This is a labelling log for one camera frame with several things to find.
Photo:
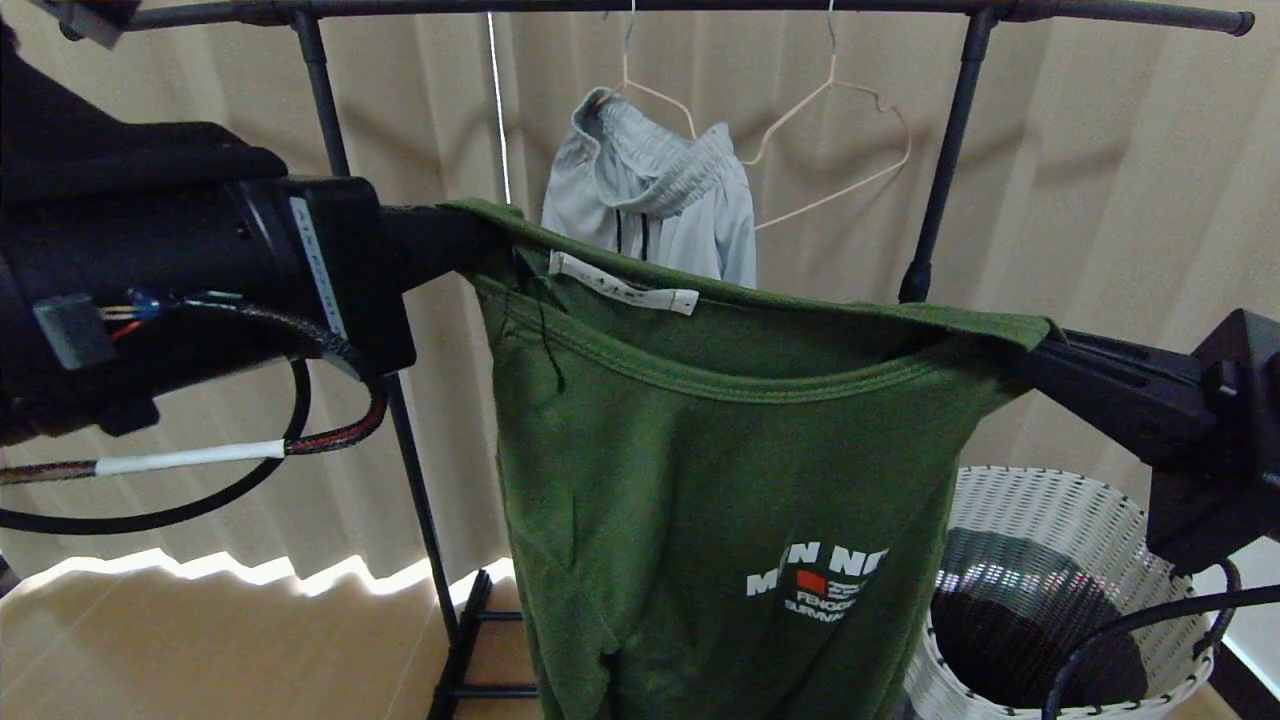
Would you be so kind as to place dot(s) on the green printed t-shirt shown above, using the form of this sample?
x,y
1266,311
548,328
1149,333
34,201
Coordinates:
x,y
700,480

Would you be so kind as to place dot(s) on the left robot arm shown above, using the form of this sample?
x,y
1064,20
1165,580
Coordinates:
x,y
190,457

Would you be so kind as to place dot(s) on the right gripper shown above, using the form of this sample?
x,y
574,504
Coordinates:
x,y
1250,480

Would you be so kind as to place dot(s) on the pale grey shorts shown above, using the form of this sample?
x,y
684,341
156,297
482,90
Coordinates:
x,y
690,220

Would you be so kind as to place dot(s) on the beige curtain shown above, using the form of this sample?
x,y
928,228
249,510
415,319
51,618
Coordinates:
x,y
1080,200

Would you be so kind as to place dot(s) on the black clothes rack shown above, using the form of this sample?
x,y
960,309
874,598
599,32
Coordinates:
x,y
945,170

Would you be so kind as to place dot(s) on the white laundry basket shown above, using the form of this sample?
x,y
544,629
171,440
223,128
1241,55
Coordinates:
x,y
1040,500

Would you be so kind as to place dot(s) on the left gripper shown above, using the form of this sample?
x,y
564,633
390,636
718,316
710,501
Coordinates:
x,y
200,260

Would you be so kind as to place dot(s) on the pink clothes hanger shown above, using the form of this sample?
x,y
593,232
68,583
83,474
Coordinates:
x,y
790,120
660,106

